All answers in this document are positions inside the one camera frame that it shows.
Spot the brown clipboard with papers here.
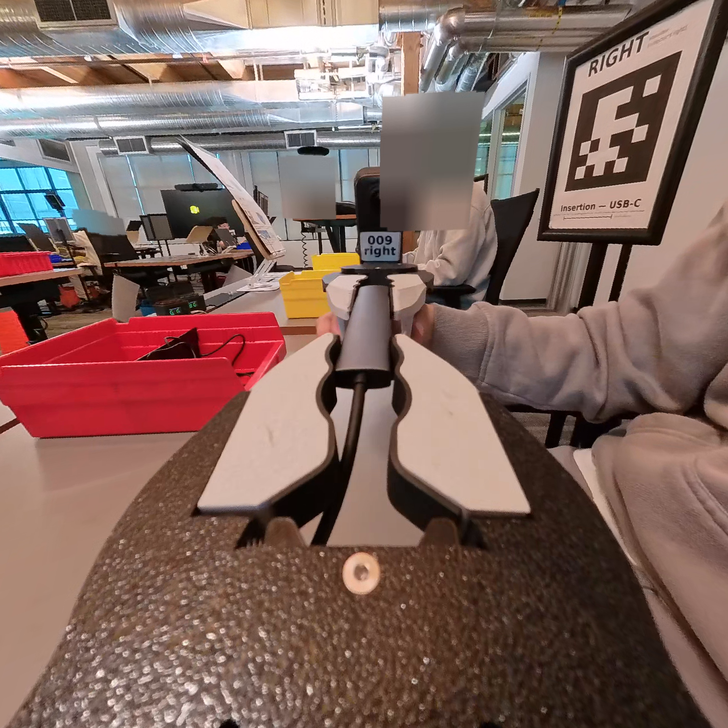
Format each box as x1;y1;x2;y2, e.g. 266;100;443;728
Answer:
230;199;288;261

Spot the orange ribbed container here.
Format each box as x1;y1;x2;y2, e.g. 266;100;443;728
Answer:
0;306;31;355

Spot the person's right forearm grey sleeve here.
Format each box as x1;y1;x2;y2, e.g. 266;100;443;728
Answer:
429;202;728;424

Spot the white table with brown edge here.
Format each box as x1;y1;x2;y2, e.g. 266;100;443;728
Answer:
202;276;319;336

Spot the large yellow plastic bin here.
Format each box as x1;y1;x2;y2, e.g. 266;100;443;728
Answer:
279;270;343;320

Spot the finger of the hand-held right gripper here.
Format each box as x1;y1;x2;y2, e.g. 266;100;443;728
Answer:
325;274;366;337
389;275;428;337

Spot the person's right hand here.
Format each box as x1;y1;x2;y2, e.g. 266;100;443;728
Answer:
315;303;438;347

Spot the silver air duct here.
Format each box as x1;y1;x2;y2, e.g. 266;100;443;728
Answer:
420;6;491;95
0;0;191;59
0;78;377;125
96;116;383;153

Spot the white stand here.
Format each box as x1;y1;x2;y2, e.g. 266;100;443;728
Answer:
235;259;297;293

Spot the grey folded card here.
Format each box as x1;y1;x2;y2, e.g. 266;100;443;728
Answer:
111;274;142;324

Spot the window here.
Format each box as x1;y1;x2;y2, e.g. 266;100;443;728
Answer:
0;160;78;235

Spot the black office chair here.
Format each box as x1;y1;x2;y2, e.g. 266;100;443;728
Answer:
427;189;540;309

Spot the wooden table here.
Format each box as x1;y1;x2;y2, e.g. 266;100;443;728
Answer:
104;250;255;292
0;267;86;332

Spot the black monitor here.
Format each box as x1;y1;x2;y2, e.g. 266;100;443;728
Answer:
160;187;240;240

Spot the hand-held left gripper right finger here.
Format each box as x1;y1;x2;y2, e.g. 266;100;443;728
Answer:
388;334;533;532

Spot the black hub cable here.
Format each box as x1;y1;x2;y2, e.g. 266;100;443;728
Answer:
310;372;369;547

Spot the large red plastic bin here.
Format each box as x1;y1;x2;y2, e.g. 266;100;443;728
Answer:
0;312;287;439

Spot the white tilted board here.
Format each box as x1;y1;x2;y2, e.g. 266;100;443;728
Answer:
181;135;258;209

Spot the framed marker sign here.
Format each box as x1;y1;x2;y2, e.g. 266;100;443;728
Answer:
537;0;728;246

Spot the person's grey hoodie torso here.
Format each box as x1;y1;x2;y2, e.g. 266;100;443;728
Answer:
546;412;728;728

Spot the grey screen on stand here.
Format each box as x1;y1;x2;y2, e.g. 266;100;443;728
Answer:
139;213;175;243

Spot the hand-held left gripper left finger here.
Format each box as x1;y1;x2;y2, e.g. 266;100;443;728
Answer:
195;333;344;531

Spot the black easel stand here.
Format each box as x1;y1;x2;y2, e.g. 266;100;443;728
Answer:
546;242;635;312

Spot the small red plastic bin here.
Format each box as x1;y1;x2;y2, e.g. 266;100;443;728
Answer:
0;251;53;278

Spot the black chair frame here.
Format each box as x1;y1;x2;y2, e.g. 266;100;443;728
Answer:
503;401;626;451

